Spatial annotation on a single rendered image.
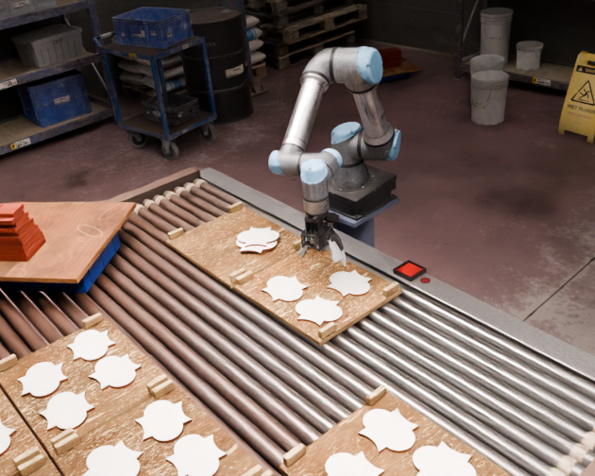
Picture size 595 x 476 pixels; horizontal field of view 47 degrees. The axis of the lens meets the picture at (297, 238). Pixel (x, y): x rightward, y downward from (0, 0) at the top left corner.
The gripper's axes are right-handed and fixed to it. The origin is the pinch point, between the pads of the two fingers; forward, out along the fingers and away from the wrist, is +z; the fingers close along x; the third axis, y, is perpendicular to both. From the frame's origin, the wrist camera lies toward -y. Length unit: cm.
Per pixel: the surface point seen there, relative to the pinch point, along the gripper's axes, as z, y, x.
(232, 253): 6.0, -1.9, -36.1
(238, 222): 6, -22, -45
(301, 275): 5.8, 2.2, -7.4
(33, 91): 58, -231, -379
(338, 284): 4.8, 4.1, 6.6
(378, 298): 5.5, 5.8, 20.4
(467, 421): 7, 43, 57
